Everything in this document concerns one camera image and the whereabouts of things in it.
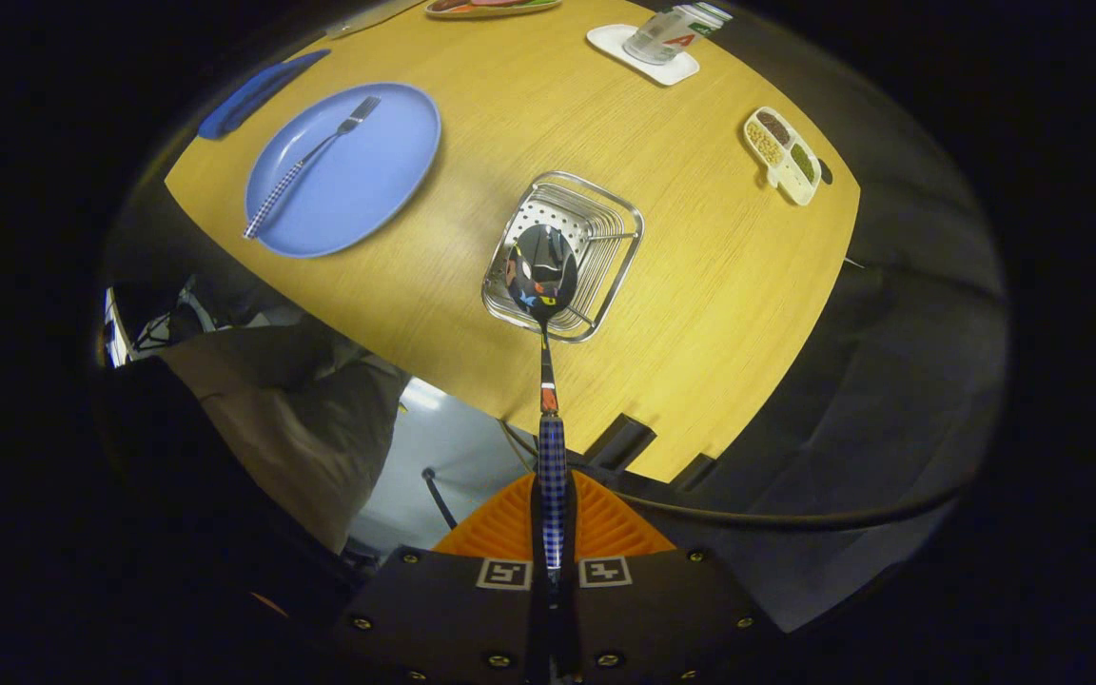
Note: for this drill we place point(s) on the small plate of food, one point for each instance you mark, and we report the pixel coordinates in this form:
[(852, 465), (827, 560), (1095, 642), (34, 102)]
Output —
[(491, 6)]

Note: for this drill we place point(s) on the person's legs in beige trousers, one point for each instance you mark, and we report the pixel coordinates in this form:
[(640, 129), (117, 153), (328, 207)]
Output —
[(301, 419)]

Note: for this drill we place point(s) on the black table bracket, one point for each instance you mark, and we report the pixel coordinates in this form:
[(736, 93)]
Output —
[(619, 442), (693, 473)]

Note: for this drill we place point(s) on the white drink bottle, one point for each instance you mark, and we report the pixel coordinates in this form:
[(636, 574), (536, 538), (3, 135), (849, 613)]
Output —
[(662, 36)]

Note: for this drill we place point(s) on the white divided seasoning dish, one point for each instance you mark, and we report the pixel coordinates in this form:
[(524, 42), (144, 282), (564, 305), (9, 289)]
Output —
[(781, 152)]

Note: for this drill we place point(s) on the blue round plate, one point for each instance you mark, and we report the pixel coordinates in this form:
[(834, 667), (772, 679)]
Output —
[(358, 181)]

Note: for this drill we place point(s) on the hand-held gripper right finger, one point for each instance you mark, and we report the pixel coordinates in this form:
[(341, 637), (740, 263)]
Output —
[(653, 618)]

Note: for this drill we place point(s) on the white square coaster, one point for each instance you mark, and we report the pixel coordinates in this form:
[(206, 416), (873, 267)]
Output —
[(676, 68)]

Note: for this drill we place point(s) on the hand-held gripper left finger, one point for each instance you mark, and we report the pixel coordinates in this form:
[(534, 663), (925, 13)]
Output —
[(453, 618)]

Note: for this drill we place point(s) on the blue towel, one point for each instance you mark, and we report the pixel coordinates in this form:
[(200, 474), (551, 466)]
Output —
[(253, 95)]

